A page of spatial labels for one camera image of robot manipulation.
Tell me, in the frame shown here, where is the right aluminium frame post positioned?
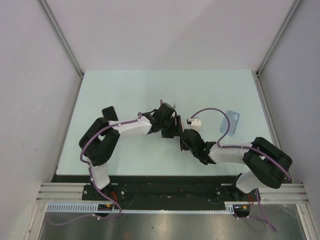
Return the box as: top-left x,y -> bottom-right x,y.
255,0 -> 304,78

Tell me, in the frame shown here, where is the left aluminium frame post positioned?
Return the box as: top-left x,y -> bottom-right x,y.
37,0 -> 84,80

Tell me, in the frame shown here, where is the light blue phone case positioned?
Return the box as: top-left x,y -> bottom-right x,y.
220,110 -> 240,136

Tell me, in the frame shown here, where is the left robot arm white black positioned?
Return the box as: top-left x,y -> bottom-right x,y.
79,102 -> 182,200

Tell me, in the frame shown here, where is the aluminium cross rail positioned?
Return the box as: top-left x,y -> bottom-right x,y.
36,182 -> 309,204

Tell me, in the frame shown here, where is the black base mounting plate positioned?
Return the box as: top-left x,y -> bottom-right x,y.
52,175 -> 261,219

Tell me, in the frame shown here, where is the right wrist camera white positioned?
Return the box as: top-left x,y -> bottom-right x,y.
186,117 -> 202,130

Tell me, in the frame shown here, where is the black phone from blue case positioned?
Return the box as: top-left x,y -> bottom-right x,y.
102,106 -> 119,122

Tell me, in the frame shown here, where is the slotted grey cable duct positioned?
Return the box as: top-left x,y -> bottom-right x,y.
46,201 -> 250,214

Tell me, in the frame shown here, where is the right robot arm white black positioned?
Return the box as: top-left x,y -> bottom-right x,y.
180,129 -> 293,201

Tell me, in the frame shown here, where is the aluminium frame post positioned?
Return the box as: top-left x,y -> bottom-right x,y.
255,0 -> 304,78
37,0 -> 84,80

